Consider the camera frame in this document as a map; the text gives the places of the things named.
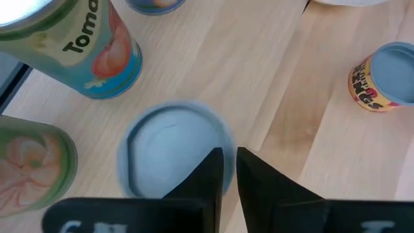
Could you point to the tall green peaches can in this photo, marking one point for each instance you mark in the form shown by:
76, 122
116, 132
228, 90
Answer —
155, 4

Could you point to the short yellow pineapple rings can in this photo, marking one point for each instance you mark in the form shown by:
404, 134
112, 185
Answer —
388, 77

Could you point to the black aluminium rig frame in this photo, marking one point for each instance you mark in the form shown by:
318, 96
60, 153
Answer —
13, 85

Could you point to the tall green orange can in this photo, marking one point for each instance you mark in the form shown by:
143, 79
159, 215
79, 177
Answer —
32, 165

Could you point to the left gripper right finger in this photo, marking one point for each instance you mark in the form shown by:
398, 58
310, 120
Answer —
268, 197

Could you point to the pink diced tomatoes can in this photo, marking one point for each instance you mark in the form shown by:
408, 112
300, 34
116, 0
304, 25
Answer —
168, 152

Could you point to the clear plastic bowl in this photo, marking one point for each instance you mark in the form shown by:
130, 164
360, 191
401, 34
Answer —
349, 1

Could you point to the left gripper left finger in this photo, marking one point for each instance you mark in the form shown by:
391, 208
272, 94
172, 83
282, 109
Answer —
210, 181

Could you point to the wooden shelf black metal frame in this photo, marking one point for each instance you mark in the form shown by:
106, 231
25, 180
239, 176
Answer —
210, 64

